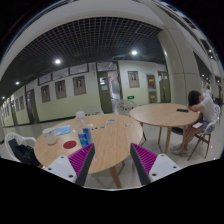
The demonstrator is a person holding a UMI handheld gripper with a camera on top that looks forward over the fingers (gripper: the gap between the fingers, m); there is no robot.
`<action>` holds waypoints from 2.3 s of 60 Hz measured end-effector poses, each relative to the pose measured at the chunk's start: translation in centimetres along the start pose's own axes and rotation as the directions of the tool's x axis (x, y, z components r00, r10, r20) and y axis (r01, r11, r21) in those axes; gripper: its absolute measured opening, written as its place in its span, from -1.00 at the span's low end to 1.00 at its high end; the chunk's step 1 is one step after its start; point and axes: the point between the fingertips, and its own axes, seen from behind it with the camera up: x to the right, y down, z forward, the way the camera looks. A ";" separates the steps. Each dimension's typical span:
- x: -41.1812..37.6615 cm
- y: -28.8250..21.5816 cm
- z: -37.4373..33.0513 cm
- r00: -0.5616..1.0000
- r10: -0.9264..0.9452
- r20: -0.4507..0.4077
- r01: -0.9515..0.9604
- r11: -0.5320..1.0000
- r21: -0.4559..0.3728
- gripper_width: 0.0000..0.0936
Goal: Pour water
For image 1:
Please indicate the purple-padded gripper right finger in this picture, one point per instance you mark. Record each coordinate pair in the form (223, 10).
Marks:
(150, 166)

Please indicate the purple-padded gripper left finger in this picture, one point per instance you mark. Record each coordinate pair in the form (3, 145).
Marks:
(74, 167)

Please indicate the clear plastic water bottle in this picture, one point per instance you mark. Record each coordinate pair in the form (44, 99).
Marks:
(82, 129)

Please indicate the red round coaster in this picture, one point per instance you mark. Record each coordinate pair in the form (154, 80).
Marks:
(69, 144)

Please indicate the blue paper packet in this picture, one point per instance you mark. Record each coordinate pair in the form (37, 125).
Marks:
(62, 130)

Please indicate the white cup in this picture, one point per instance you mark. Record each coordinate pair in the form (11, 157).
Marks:
(49, 135)

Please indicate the near round wooden table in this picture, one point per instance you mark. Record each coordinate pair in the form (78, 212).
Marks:
(112, 142)

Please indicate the round wooden table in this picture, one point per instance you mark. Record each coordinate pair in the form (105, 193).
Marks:
(164, 115)
(112, 142)

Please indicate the black bag on chair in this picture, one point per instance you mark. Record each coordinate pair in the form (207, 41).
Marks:
(23, 153)

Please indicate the white chair at left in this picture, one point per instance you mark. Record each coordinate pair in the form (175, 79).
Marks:
(17, 140)

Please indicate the far round wooden table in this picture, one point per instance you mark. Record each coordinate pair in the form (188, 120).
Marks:
(164, 115)

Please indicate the small card on table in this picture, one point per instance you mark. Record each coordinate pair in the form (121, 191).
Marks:
(110, 121)

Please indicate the white folding chair at right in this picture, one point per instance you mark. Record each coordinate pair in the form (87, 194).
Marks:
(206, 136)

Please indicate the black phone on far table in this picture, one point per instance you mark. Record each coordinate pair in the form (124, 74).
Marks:
(183, 110)

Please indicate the white lattice chair behind table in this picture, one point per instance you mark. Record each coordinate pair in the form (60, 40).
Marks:
(124, 106)

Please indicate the seated person in white shirt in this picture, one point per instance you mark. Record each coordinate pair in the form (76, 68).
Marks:
(201, 103)

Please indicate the dark green door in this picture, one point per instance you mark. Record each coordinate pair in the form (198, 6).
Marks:
(104, 92)

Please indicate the framed poster on wall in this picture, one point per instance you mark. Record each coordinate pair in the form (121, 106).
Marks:
(79, 85)

